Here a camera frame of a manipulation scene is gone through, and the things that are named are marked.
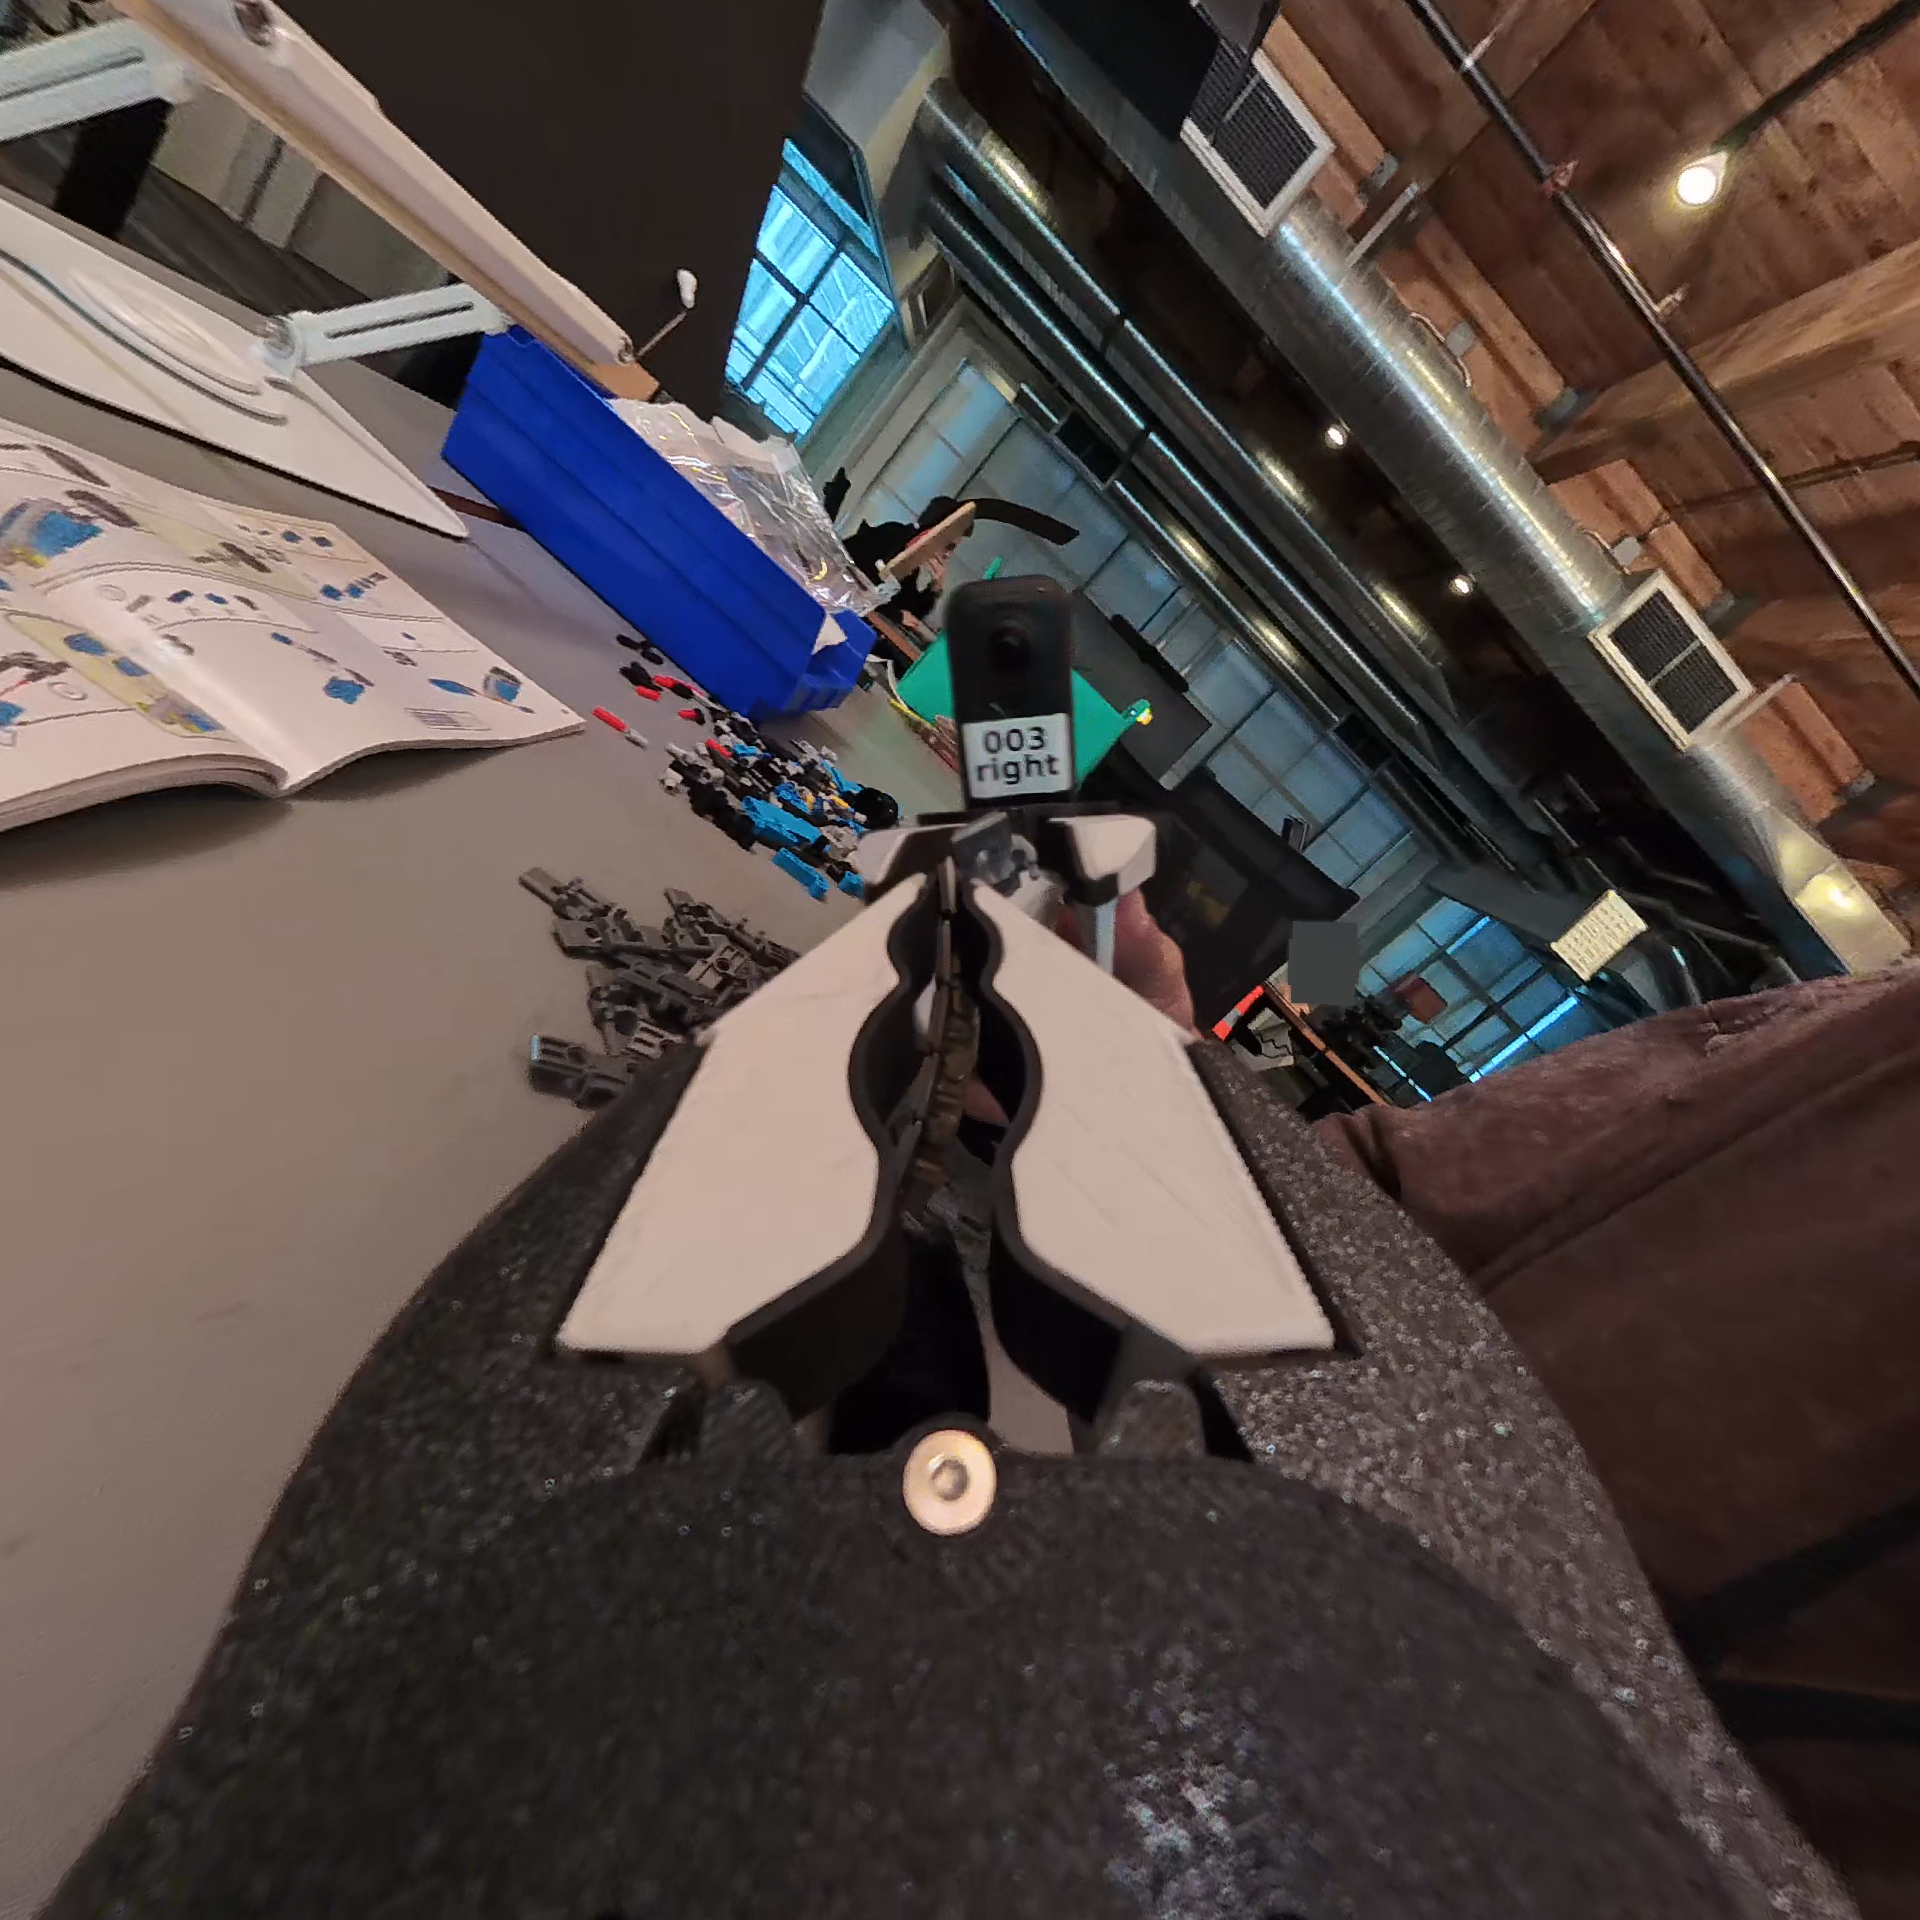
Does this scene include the silver ventilation duct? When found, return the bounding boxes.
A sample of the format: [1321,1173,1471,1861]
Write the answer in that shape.
[896,71,1865,981]

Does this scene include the grey desk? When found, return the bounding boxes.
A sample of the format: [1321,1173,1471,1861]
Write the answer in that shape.
[0,191,940,1920]

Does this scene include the pile of grey track links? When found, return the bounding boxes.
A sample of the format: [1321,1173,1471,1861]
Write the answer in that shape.
[515,863,807,1115]

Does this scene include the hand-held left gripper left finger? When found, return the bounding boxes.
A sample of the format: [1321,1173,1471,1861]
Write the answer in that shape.
[559,873,952,1363]

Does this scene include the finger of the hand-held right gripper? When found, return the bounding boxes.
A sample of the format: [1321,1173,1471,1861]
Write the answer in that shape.
[1031,817,1148,972]
[855,825,965,903]

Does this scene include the grey ceiling air unit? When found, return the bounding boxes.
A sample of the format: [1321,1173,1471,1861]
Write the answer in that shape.
[1031,0,1281,140]

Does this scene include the white vent grille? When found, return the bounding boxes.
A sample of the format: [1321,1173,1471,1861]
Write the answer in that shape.
[1177,41,1340,237]
[1586,566,1760,749]

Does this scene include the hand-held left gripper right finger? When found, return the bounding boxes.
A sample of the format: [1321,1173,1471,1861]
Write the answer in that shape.
[957,881,1340,1420]

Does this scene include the person's right hand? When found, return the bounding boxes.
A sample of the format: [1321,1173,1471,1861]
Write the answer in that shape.
[1114,886,1202,1037]

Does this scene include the black equipment case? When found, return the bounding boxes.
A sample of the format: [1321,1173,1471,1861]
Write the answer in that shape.
[1137,814,1362,1039]

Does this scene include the heap of mixed coloured bricks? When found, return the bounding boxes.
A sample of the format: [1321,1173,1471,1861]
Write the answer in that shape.
[657,713,905,904]

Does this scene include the scattered black and red pins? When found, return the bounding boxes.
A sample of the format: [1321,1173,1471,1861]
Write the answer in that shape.
[589,631,724,755]

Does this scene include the white wall sign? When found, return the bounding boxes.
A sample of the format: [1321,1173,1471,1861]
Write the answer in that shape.
[1551,886,1653,981]

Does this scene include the black partition panel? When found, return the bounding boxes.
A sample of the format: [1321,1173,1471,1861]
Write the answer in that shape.
[274,0,831,415]

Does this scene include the open instruction booklet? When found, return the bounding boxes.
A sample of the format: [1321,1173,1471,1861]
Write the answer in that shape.
[0,415,589,836]

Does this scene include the blue plastic bin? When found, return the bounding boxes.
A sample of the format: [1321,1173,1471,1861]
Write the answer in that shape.
[439,327,883,724]

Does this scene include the clear plastic bags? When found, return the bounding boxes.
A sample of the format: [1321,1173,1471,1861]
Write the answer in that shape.
[603,393,867,605]

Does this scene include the large paned window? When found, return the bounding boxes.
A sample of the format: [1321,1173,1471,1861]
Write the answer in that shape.
[720,140,900,447]

